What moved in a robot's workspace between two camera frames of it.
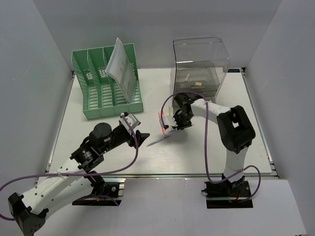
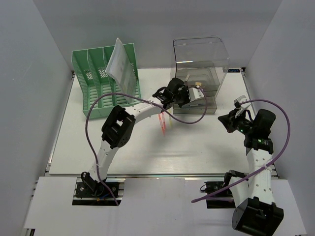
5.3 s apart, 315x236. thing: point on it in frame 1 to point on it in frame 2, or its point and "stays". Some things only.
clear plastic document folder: [120, 69] stays
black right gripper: [180, 126] to [229, 120]
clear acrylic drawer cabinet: [200, 65] stays
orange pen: [162, 126] stays
